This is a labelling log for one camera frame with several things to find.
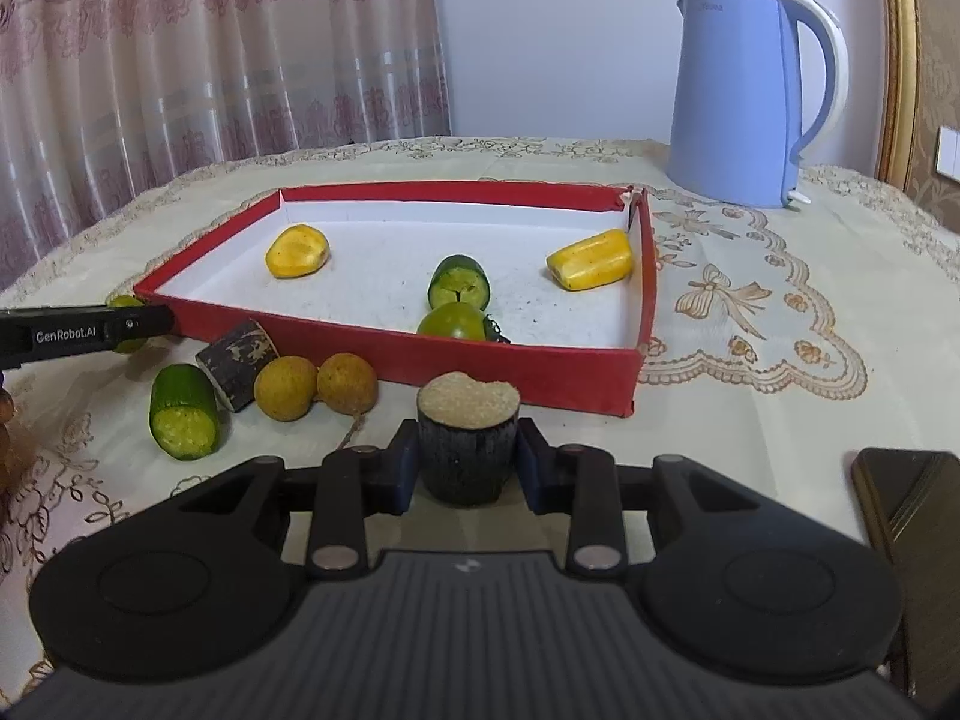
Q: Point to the white wall switch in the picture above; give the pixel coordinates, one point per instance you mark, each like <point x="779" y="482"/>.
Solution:
<point x="949" y="154"/>

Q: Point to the pink floral curtain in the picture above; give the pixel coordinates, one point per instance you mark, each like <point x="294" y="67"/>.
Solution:
<point x="210" y="75"/>

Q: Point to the green tomato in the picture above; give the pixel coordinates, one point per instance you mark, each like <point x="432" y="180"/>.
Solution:
<point x="450" y="321"/>
<point x="129" y="347"/>

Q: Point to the cucumber piece with cracked end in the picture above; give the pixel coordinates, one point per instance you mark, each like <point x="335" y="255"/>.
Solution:
<point x="457" y="277"/>

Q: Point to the red cardboard tray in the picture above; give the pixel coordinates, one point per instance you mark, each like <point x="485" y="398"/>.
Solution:
<point x="375" y="255"/>

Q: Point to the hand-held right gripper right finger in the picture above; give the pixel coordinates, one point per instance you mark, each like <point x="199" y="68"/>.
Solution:
<point x="534" y="465"/>

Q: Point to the black smartphone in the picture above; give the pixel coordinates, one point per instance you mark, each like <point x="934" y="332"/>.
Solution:
<point x="911" y="510"/>

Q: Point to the dark sugarcane piece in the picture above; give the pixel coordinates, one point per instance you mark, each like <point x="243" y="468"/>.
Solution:
<point x="238" y="364"/>
<point x="469" y="457"/>

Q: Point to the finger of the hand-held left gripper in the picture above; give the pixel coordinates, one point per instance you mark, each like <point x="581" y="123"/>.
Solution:
<point x="142" y="322"/>

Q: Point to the blue electric kettle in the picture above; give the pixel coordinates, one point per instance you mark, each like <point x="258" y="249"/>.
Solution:
<point x="727" y="105"/>

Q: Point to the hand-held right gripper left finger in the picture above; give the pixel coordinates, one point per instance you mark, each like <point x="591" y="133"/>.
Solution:
<point x="403" y="465"/>

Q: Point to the longan with stem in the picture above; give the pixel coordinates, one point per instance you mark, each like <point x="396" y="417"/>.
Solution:
<point x="346" y="382"/>

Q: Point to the rounded yellow mango piece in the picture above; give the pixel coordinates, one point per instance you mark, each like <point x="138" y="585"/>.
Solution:
<point x="298" y="251"/>

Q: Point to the gold ornate frame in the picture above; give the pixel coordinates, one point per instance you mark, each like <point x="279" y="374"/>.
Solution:
<point x="900" y="52"/>

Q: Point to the person's left hand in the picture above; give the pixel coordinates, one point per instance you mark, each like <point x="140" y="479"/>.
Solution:
<point x="4" y="409"/>

